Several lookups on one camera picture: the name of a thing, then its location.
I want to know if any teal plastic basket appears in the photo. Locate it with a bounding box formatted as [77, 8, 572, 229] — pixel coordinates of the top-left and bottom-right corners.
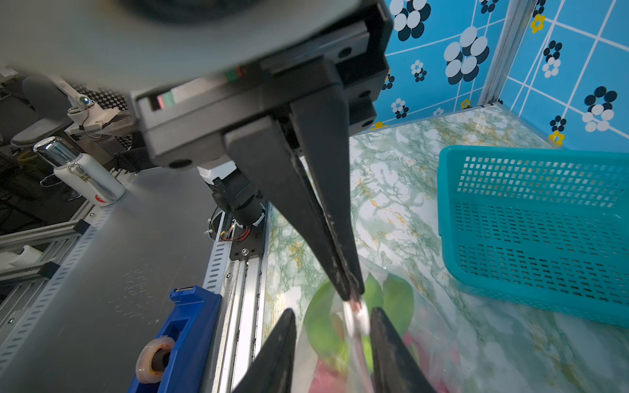
[437, 146, 628, 327]

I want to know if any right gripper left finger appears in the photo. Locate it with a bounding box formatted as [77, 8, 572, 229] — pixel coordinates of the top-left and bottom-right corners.
[233, 309, 296, 393]

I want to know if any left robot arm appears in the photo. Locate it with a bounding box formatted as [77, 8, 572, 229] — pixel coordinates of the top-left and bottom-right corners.
[1, 1, 393, 301]

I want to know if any clear zip-top bag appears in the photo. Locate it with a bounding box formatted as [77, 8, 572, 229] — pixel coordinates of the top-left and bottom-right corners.
[289, 254, 629, 393]

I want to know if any pink dragon fruit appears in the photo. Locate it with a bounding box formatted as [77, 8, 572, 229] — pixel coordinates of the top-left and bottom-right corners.
[293, 271, 463, 392]

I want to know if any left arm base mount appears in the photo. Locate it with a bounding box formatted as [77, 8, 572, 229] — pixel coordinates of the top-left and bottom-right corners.
[198, 161, 267, 261]

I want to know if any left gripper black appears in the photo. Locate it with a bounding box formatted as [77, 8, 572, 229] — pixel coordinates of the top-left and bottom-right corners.
[129, 1, 393, 301]

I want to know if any white thermos bottle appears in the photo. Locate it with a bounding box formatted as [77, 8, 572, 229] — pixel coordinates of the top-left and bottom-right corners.
[33, 137, 125, 206]

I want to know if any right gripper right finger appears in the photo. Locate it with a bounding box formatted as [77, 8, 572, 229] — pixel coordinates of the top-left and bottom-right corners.
[370, 308, 436, 393]

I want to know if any blue tape dispenser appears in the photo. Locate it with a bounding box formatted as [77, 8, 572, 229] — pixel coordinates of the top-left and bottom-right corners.
[129, 286, 222, 392]

